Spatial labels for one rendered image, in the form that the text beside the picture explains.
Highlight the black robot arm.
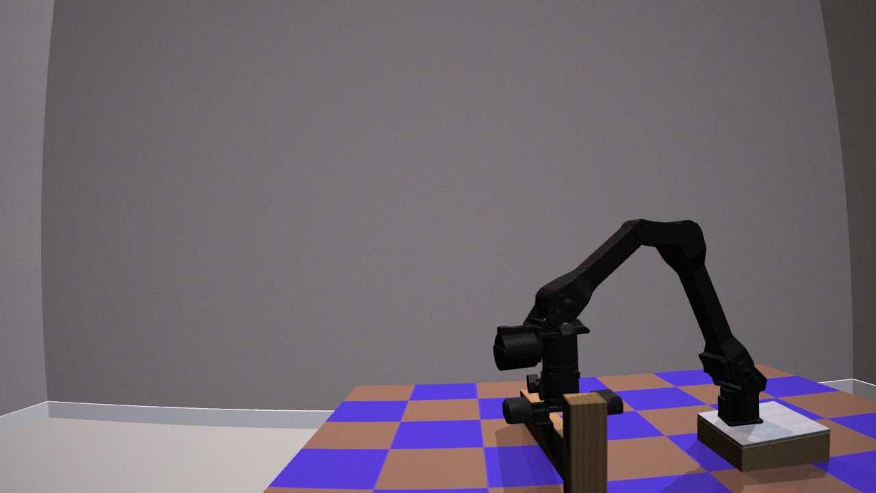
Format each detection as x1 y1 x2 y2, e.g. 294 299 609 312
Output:
493 218 767 427

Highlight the brown wooden post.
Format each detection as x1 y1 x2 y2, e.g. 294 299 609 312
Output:
563 392 608 493

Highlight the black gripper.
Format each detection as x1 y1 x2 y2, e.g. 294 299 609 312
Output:
502 363 623 459

